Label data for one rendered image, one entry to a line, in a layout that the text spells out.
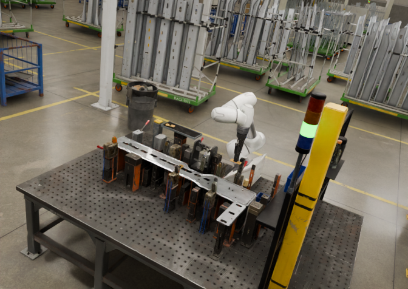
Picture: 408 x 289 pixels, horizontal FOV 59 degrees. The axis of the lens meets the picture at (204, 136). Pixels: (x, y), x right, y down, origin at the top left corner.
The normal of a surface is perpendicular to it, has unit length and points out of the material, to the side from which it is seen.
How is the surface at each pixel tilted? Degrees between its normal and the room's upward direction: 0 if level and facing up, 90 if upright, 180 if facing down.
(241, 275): 0
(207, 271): 0
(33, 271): 0
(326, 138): 90
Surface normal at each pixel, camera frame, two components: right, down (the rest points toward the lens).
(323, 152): -0.52, 0.31
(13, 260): 0.15, -0.90
